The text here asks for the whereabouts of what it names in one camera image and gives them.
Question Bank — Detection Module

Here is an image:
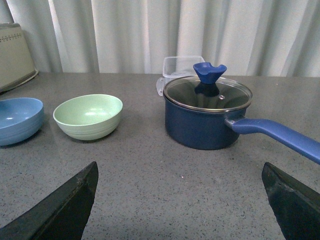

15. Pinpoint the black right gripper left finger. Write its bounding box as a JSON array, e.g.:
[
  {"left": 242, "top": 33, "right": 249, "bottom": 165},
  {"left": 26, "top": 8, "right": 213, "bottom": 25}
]
[{"left": 0, "top": 161, "right": 99, "bottom": 240}]

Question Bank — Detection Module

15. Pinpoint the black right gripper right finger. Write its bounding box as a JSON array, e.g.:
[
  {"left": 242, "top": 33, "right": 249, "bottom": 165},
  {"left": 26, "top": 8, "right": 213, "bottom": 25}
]
[{"left": 261, "top": 162, "right": 320, "bottom": 240}]

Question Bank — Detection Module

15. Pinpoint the green bowl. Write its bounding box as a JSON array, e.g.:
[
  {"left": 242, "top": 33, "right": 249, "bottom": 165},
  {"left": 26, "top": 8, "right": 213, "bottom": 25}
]
[{"left": 53, "top": 94, "right": 123, "bottom": 141}]

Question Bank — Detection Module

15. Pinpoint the blue bowl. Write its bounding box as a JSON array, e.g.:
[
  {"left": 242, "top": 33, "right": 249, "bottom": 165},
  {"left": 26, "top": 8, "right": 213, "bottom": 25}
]
[{"left": 0, "top": 97, "right": 45, "bottom": 146}]

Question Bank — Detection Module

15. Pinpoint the dark blue saucepan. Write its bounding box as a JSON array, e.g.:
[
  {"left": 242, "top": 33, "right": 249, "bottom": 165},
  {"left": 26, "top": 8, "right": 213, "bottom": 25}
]
[{"left": 165, "top": 98, "right": 320, "bottom": 163}]

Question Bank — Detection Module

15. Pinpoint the glass pot lid blue knob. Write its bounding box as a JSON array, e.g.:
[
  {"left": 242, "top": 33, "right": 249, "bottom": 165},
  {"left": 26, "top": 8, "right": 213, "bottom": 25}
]
[{"left": 163, "top": 62, "right": 253, "bottom": 113}]

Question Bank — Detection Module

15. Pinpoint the cream toaster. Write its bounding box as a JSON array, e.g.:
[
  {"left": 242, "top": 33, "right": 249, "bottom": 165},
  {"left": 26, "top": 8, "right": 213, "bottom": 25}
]
[{"left": 0, "top": 23, "right": 39, "bottom": 92}]

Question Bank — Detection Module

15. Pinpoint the white curtain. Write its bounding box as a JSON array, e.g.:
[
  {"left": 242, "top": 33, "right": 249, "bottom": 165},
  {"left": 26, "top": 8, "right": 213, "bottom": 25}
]
[{"left": 0, "top": 0, "right": 320, "bottom": 77}]

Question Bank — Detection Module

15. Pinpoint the clear plastic food container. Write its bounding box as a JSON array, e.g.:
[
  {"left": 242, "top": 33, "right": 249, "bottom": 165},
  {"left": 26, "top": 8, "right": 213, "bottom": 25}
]
[{"left": 156, "top": 56, "right": 205, "bottom": 96}]

